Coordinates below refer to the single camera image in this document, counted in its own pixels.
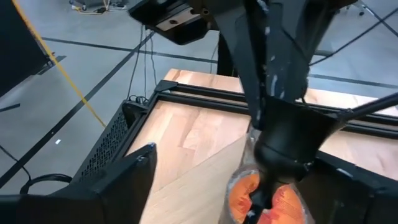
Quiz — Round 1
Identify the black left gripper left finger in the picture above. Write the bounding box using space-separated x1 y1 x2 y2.
0 142 159 224

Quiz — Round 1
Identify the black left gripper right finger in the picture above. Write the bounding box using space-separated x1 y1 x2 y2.
294 152 398 224

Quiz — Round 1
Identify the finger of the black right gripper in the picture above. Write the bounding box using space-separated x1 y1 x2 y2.
267 0 336 102
214 0 268 128

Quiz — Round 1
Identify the orange glass jar candle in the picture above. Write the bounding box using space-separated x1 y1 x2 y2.
219 133 315 224

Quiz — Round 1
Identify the medium black candlestick holder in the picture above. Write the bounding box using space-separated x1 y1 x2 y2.
247 95 346 224

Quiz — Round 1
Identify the black perforated metal box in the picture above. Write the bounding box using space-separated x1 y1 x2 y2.
70 99 150 187

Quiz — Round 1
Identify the black partition screen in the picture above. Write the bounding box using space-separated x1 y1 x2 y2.
0 0 52 98

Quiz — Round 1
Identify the black looped cable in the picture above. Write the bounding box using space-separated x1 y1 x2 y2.
19 172 73 195

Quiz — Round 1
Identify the black table frame rail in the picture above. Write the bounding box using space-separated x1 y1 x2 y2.
123 79 398 139

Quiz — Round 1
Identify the wooden shelf with black frame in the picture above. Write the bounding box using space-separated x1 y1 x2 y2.
139 91 398 224

